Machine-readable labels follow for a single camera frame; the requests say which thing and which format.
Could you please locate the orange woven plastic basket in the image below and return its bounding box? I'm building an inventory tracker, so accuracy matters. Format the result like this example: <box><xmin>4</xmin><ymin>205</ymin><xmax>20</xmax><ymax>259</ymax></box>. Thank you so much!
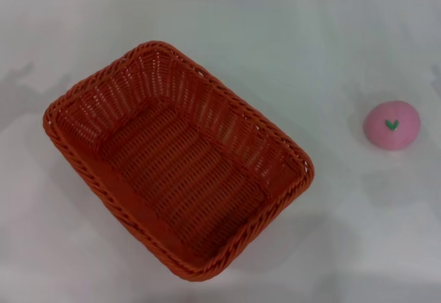
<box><xmin>42</xmin><ymin>40</ymin><xmax>315</xmax><ymax>282</ymax></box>

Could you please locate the pink peach toy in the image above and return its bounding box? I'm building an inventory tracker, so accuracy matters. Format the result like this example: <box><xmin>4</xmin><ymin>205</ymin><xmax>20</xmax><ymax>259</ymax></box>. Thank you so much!
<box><xmin>364</xmin><ymin>99</ymin><xmax>422</xmax><ymax>153</ymax></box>

